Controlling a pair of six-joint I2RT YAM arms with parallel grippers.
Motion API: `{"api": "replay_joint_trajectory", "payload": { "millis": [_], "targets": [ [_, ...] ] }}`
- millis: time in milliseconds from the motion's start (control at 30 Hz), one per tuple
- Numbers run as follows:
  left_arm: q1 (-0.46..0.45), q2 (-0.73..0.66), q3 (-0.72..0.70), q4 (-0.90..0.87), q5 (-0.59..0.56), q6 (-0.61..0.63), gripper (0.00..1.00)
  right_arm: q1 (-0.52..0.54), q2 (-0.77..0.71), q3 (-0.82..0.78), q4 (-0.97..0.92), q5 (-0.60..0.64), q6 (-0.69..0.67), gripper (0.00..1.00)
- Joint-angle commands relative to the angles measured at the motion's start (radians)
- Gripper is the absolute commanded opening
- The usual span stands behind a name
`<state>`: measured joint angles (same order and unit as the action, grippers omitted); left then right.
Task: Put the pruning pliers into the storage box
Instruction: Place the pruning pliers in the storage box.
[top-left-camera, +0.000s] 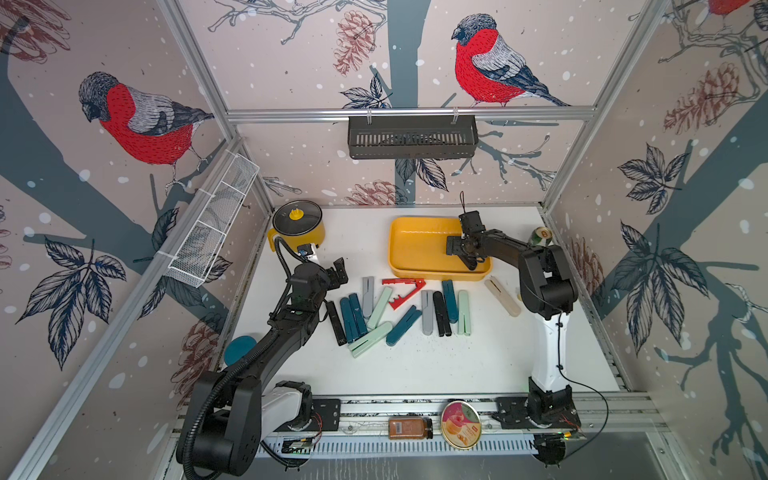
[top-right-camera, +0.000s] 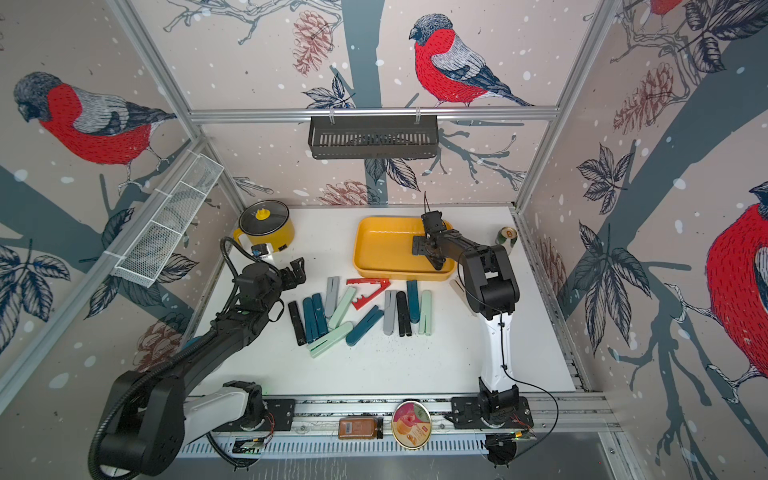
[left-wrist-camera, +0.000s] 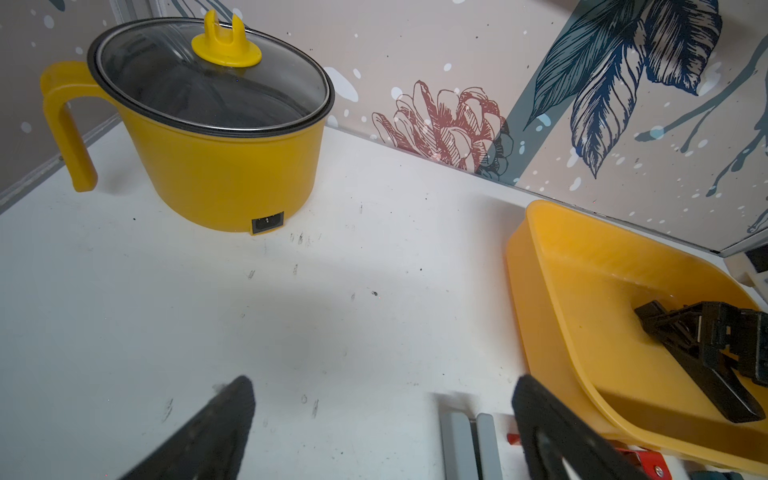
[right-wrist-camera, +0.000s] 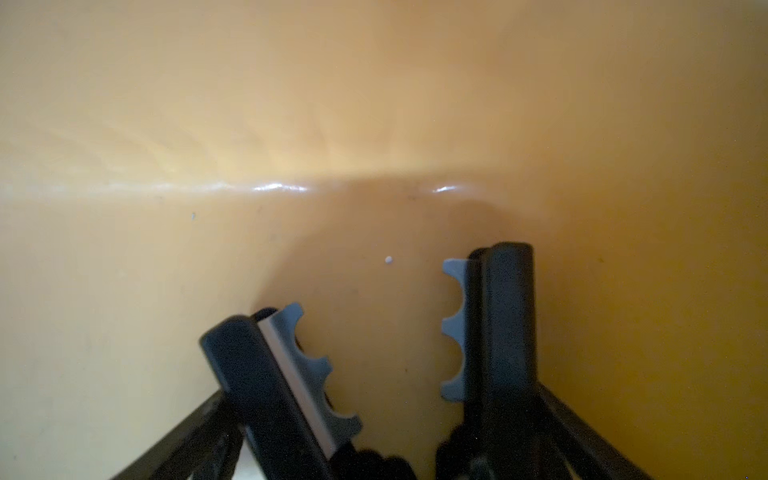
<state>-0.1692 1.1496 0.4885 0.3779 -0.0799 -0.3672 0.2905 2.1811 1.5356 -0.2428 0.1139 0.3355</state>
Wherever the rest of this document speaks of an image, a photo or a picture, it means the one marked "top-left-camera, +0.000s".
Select beige pruning pliers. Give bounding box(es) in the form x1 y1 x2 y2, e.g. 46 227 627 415
484 275 521 317

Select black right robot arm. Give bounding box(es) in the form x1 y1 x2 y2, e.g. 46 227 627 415
446 211 578 426

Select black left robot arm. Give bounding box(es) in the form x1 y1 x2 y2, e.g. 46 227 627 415
176 258 349 479

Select grey left pruning pliers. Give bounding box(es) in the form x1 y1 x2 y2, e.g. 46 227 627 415
361 276 375 320

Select grey pruning pliers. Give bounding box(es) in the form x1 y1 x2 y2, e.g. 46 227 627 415
361 276 375 320
421 290 435 336

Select black left pruning pliers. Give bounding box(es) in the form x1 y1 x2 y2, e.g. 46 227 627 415
325 301 347 346

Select black pruning pliers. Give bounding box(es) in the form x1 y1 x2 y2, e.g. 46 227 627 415
432 291 452 337
325 301 347 346

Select yellow plastic storage box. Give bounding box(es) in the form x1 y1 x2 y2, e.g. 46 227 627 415
388 216 493 282

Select grey middle pruning pliers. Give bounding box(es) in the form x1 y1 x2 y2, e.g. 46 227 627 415
421 290 435 336

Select red open pruning pliers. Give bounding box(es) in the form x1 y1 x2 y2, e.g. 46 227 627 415
381 277 427 311

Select black middle pruning pliers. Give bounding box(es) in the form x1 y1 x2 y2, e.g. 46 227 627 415
432 291 452 337

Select dark teal angled pruning pliers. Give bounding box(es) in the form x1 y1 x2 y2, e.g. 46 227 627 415
385 305 422 347

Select brown rectangular box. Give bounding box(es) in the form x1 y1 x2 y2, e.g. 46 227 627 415
388 416 434 440

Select yellow electric cooking pot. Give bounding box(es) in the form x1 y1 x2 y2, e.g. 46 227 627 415
267 200 326 251

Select green white small bottle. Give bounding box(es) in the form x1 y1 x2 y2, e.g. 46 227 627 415
528 226 553 247

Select teal round object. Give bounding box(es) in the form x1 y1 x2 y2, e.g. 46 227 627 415
223 335 257 367

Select round pink tin lid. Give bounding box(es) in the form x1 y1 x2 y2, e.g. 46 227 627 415
440 400 482 450

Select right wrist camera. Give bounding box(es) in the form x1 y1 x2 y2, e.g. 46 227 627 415
459 210 486 236

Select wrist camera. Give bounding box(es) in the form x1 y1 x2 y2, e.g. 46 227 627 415
459 210 486 236
297 243 318 263

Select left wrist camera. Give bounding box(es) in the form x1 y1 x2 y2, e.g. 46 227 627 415
297 243 318 263

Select white wire mesh shelf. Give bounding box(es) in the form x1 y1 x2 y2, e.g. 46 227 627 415
164 151 259 288

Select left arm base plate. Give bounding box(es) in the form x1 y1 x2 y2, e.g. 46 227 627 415
277 398 341 433

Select black hanging wall basket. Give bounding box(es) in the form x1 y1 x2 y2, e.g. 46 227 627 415
347 115 479 160

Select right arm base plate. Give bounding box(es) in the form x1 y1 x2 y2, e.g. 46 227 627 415
491 395 582 430

